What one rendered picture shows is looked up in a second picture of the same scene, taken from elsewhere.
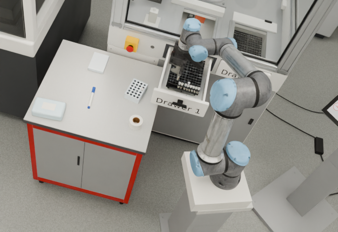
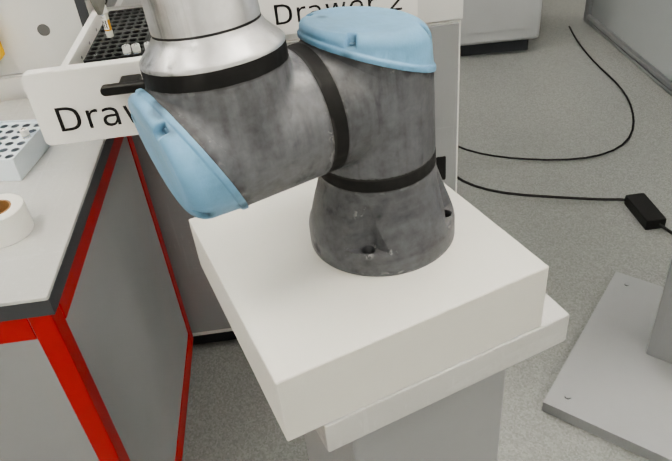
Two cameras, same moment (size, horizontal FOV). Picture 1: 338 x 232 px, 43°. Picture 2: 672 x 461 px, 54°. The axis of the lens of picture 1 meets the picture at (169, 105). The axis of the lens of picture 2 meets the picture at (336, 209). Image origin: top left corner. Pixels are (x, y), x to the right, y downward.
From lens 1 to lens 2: 146 cm
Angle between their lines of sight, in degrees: 16
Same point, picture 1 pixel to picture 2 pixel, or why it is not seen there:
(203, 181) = (296, 278)
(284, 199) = (642, 356)
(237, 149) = (351, 17)
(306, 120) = (582, 177)
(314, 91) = (566, 125)
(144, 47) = (24, 44)
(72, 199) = not seen: outside the picture
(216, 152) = not seen: outside the picture
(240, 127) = not seen: hidden behind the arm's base
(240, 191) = (478, 255)
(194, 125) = not seen: hidden behind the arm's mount
